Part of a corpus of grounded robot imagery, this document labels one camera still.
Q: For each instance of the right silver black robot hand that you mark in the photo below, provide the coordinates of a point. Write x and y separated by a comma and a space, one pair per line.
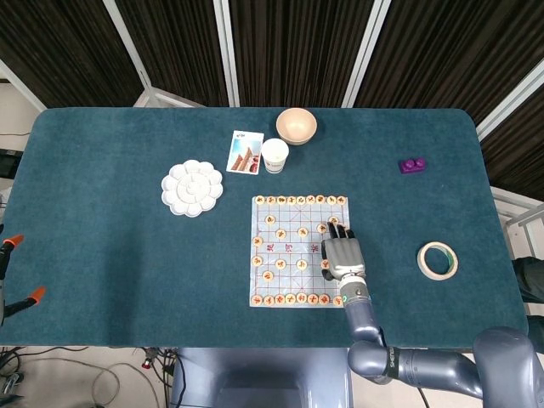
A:
342, 255

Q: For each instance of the black clamp orange tip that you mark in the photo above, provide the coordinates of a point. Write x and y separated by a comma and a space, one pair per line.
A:
36, 294
15, 240

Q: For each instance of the beige masking tape roll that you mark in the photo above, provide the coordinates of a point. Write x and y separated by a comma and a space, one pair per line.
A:
420, 260

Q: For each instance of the dark slatted partition panel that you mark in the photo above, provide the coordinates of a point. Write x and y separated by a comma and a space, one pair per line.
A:
297, 47
64, 47
178, 42
446, 47
523, 144

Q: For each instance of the red capped plug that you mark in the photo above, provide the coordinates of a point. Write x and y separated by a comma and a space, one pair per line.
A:
146, 363

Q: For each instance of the white metal frame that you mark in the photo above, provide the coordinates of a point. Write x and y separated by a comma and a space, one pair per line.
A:
518, 208

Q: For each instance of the purple toy building block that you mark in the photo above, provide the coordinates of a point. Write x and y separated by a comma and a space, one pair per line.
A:
412, 166

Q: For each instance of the photo postcard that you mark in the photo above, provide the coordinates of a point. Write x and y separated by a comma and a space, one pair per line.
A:
244, 153

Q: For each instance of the wooden chess piece dark character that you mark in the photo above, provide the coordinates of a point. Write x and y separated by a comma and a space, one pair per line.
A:
259, 200
321, 198
257, 241
341, 200
334, 219
281, 200
291, 200
331, 200
301, 200
270, 200
311, 199
270, 219
322, 228
302, 231
281, 233

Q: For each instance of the blue-grey robot torso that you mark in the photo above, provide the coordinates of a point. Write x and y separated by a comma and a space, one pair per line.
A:
255, 374

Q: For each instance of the white partition base foot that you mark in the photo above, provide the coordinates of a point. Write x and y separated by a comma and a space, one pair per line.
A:
178, 98

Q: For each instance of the dark green object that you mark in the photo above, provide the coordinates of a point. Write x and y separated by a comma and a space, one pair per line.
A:
529, 276

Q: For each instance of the Chinese chess board sheet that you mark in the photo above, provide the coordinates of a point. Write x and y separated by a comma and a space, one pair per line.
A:
293, 251

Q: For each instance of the white partition frame post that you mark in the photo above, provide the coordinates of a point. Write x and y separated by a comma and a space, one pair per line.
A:
21, 86
366, 51
227, 51
130, 47
510, 102

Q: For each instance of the beige bowl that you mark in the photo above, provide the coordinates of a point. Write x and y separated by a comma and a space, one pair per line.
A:
296, 125

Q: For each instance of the black box device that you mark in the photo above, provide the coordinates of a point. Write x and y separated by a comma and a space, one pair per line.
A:
6, 163

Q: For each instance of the white flower paint palette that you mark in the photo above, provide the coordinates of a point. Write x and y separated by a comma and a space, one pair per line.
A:
191, 187

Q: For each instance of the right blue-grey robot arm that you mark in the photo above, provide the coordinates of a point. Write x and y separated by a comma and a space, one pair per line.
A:
361, 323

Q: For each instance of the white paper cup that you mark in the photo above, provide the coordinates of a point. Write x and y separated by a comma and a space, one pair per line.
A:
275, 151

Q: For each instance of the teal velvet tablecloth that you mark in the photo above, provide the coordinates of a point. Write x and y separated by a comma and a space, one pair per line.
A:
106, 255

